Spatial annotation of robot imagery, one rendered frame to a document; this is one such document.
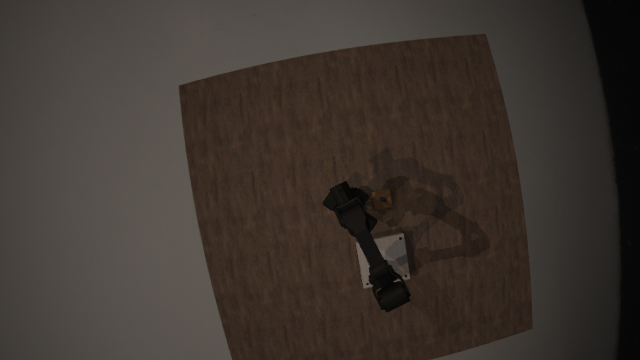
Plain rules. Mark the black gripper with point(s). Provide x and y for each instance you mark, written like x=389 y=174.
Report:
x=330 y=203

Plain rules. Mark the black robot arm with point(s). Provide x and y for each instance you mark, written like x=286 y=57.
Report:
x=351 y=204

